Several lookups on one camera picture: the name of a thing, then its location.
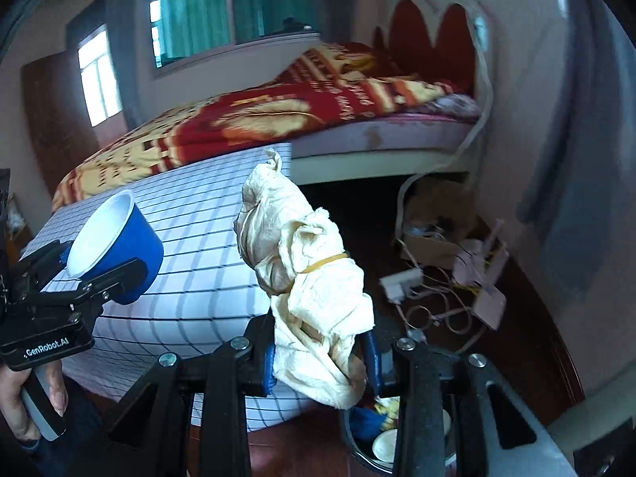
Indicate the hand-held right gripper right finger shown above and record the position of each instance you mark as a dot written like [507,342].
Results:
[422,382]

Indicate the dark object on windowsill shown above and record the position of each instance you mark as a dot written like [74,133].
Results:
[295,24]

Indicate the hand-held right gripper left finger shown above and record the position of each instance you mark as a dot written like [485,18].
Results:
[233,372]

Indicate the white power strip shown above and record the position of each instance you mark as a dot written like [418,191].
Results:
[401,285]

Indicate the small bright window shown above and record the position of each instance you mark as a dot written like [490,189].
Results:
[99,79]

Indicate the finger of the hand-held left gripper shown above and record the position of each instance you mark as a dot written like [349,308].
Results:
[47,258]
[104,278]

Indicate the cream cloth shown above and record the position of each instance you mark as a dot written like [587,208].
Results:
[303,283]

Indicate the cardboard box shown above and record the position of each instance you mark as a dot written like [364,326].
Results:
[437,251]

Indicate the black trash bin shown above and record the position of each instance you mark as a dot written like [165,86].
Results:
[357,449]

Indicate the person's left hand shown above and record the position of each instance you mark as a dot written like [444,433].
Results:
[15,397]

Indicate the blue paper bowl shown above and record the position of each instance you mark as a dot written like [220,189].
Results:
[129,253]

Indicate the large window with green curtain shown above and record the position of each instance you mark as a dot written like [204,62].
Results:
[223,15]

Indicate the blue cloth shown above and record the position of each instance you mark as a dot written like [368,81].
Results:
[365,422]

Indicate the bed mattress and frame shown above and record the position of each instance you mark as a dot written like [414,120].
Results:
[387,141]

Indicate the white checkered tablecloth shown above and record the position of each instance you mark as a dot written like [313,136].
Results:
[208,238]

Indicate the red and yellow printed blanket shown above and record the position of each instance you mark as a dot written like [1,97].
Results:
[223,119]

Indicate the floral pillow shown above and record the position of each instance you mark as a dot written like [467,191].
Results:
[457,105]

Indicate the red scalloped headboard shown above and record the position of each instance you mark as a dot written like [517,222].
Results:
[452,49]

